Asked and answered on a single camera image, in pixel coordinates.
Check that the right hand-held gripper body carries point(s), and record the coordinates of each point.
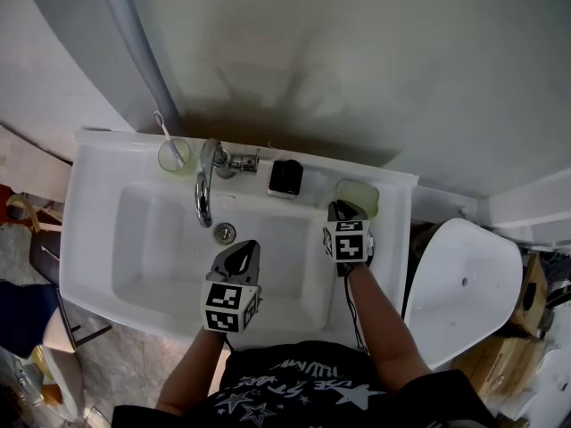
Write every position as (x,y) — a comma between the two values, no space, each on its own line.
(349,243)

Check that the metal sink drain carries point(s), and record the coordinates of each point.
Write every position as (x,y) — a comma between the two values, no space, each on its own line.
(224,232)

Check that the person's right forearm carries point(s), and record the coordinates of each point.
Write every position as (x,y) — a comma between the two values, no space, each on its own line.
(383,319)

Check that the white ceramic sink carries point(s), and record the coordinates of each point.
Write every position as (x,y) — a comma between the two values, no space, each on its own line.
(147,248)

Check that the grey drain pipe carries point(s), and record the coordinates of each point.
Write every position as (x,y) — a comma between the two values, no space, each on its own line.
(147,60)

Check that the chrome faucet spout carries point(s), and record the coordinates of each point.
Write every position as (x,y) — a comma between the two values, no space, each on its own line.
(204,190)

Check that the pale green soap dish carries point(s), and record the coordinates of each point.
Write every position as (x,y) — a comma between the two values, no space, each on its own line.
(357,191)

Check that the black metal stool frame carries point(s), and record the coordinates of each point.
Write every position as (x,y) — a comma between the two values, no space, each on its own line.
(49,257)

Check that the black printed t-shirt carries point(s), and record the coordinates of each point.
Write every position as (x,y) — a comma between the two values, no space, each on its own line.
(312,390)

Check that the wooden box with hole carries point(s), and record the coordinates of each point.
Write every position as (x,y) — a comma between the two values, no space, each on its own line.
(533,297)

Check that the clear green cup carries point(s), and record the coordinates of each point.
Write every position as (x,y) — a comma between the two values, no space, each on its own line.
(171,161)

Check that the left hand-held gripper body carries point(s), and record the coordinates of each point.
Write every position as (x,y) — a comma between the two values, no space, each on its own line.
(225,303)

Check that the black square box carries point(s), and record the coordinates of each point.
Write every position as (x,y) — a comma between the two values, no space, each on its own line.
(285,177)

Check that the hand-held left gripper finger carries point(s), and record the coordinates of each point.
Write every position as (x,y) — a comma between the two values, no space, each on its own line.
(223,259)
(255,259)

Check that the white toothbrush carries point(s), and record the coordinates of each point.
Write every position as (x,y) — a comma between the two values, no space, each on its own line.
(168,138)

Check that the chrome faucet valve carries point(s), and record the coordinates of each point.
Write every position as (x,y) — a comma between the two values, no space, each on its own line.
(241,163)

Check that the blue cloth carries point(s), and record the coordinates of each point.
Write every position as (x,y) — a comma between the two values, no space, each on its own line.
(22,315)

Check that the person's left forearm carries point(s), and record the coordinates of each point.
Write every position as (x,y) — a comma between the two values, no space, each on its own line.
(196,368)

